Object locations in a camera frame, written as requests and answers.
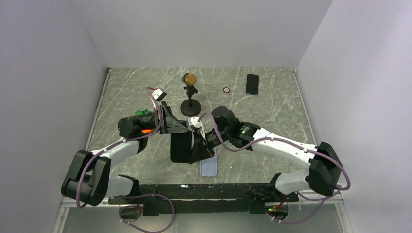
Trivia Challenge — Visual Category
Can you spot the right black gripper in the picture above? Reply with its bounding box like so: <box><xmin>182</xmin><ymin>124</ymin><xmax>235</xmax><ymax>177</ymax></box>
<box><xmin>188</xmin><ymin>127</ymin><xmax>231</xmax><ymax>162</ymax></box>

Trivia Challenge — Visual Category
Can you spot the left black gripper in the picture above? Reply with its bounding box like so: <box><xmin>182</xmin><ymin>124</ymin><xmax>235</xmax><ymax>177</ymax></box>
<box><xmin>136</xmin><ymin>106</ymin><xmax>189</xmax><ymax>135</ymax></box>

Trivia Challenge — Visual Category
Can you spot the lilac phone case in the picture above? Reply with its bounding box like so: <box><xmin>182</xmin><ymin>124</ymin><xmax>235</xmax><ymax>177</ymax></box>
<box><xmin>200</xmin><ymin>148</ymin><xmax>218</xmax><ymax>177</ymax></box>

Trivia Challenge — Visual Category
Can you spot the black phone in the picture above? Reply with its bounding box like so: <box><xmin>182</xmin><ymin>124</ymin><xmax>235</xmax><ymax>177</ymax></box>
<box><xmin>170</xmin><ymin>131</ymin><xmax>192</xmax><ymax>163</ymax></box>

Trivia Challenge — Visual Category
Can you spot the blue smartphone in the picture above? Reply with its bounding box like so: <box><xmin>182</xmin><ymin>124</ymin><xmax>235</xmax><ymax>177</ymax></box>
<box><xmin>245</xmin><ymin>74</ymin><xmax>259</xmax><ymax>95</ymax></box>

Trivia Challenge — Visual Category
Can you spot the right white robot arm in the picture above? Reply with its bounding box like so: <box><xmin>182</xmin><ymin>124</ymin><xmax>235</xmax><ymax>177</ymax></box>
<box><xmin>187</xmin><ymin>106</ymin><xmax>351</xmax><ymax>202</ymax></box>

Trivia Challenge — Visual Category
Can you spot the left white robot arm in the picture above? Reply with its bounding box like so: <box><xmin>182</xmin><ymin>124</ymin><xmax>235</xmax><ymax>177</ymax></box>
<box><xmin>61</xmin><ymin>101</ymin><xmax>188</xmax><ymax>208</ymax></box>

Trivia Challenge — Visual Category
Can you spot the black stand with gold disc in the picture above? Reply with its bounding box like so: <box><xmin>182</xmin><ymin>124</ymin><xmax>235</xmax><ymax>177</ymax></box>
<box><xmin>180</xmin><ymin>73</ymin><xmax>201</xmax><ymax>117</ymax></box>

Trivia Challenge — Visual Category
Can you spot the orange toy with blocks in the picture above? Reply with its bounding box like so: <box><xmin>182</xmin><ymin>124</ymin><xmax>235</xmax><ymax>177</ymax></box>
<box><xmin>133</xmin><ymin>109</ymin><xmax>150</xmax><ymax>136</ymax></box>

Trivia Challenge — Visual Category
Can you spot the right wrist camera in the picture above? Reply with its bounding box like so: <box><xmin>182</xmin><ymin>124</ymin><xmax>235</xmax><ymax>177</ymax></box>
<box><xmin>187</xmin><ymin>116</ymin><xmax>205</xmax><ymax>139</ymax></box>

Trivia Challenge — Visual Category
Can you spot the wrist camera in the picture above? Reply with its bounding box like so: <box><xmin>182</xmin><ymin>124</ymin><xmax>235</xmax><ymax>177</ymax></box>
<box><xmin>152</xmin><ymin>88</ymin><xmax>167</xmax><ymax>102</ymax></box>
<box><xmin>187</xmin><ymin>116</ymin><xmax>205</xmax><ymax>139</ymax></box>

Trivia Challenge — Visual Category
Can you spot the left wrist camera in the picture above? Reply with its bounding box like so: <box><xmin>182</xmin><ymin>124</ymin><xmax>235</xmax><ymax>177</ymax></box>
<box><xmin>152</xmin><ymin>88</ymin><xmax>167</xmax><ymax>102</ymax></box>

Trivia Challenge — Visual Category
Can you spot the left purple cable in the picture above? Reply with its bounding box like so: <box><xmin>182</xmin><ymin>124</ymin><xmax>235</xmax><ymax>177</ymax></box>
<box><xmin>75</xmin><ymin>86</ymin><xmax>177</xmax><ymax>233</ymax></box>

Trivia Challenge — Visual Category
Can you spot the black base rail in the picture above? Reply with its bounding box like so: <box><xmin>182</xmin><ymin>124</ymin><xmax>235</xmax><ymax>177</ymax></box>
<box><xmin>108</xmin><ymin>183</ymin><xmax>299</xmax><ymax>216</ymax></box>

